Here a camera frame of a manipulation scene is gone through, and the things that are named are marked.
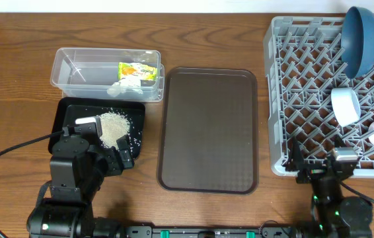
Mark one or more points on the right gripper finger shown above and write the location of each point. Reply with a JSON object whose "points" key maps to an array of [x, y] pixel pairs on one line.
{"points": [[338, 141], [296, 160]]}

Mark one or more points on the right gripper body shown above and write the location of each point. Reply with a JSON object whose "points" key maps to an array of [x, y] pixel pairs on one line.
{"points": [[313, 173]]}

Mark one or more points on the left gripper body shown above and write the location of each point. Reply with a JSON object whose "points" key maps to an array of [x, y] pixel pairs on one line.
{"points": [[109, 164]]}

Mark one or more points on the white rice pile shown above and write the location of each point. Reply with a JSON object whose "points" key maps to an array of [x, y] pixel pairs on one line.
{"points": [[114, 126]]}

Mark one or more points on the light blue small bowl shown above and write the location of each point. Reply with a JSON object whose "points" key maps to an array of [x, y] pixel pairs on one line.
{"points": [[345, 106]]}

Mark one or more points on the white tissue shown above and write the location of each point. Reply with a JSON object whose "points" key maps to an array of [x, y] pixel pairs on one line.
{"points": [[125, 85]]}

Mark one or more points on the yellow green snack wrapper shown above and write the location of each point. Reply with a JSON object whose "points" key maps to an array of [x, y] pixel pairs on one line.
{"points": [[138, 70]]}

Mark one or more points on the dark blue bowl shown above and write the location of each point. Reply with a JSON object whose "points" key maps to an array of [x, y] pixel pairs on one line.
{"points": [[357, 40]]}

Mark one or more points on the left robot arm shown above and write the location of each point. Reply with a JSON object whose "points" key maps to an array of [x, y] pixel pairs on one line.
{"points": [[78, 168]]}

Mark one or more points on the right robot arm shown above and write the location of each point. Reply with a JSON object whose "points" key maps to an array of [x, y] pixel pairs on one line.
{"points": [[332, 213]]}

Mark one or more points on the grey dishwasher rack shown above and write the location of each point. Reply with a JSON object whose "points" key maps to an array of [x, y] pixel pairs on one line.
{"points": [[303, 63]]}

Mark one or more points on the black plastic tray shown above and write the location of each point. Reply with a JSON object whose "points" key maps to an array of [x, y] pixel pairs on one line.
{"points": [[71, 108]]}

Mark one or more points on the clear plastic bin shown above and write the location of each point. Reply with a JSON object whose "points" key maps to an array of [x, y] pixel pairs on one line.
{"points": [[89, 72]]}

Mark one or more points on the brown serving tray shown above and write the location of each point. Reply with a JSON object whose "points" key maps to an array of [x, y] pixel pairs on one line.
{"points": [[209, 137]]}

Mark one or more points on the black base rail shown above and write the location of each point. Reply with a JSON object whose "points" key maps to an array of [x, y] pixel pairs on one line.
{"points": [[205, 232]]}

